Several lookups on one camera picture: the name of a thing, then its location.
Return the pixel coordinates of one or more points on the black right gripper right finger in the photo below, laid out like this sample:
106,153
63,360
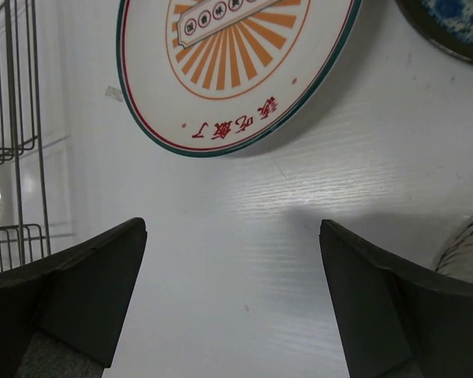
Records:
395,318

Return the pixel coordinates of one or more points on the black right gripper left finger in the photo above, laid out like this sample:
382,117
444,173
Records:
62,316

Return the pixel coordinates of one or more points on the small beige speckled dish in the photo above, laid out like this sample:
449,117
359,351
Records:
455,258

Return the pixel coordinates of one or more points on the orange sunburst plate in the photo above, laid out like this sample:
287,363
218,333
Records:
207,78

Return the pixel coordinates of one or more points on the small blue patterned plate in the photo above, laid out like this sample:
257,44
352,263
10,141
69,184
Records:
447,25

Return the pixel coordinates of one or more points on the metal wire dish rack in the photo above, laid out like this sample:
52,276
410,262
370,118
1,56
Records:
24,227

